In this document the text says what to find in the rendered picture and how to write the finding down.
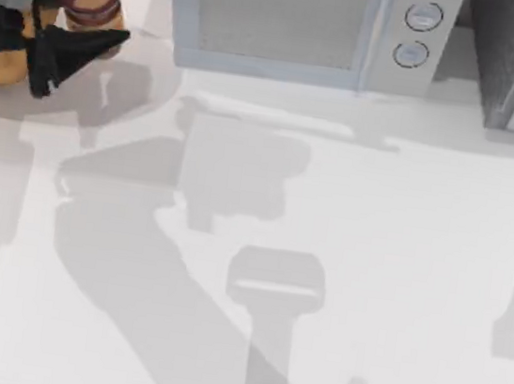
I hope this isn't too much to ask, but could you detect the pale blue microwave door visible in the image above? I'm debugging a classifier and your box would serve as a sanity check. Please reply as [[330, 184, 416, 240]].
[[158, 0, 397, 97]]

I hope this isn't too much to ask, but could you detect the pale microwave oven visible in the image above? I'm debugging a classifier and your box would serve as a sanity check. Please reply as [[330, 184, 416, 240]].
[[156, 0, 467, 109]]

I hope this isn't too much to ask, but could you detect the round grey microwave knob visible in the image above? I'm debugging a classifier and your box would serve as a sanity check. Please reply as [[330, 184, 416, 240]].
[[390, 36, 432, 73], [402, 0, 446, 36]]

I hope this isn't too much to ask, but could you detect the pale microwave door handle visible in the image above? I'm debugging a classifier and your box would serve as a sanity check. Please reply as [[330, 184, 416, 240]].
[[355, 0, 391, 98]]

